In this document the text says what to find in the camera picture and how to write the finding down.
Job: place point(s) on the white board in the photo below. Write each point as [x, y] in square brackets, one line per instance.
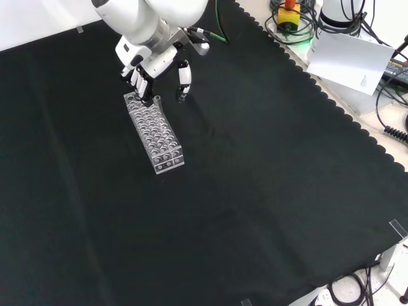
[347, 60]

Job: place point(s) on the yellow stop button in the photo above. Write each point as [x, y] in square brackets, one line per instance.
[288, 17]

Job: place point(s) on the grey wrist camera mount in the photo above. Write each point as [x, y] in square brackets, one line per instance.
[201, 48]

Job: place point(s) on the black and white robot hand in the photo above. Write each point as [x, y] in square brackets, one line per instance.
[156, 63]

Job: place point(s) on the clear tape piece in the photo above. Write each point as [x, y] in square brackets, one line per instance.
[80, 30]
[246, 302]
[398, 228]

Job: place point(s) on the black power adapter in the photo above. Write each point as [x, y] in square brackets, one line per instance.
[396, 71]

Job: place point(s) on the white box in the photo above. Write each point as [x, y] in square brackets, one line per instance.
[393, 255]

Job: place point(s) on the black cloth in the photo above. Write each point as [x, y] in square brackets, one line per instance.
[223, 191]

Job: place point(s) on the pale grey base plate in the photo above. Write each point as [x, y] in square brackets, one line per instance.
[354, 99]

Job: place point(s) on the clear test tube rack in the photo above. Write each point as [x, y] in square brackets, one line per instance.
[159, 143]

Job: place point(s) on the white power strip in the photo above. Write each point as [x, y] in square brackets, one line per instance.
[322, 298]

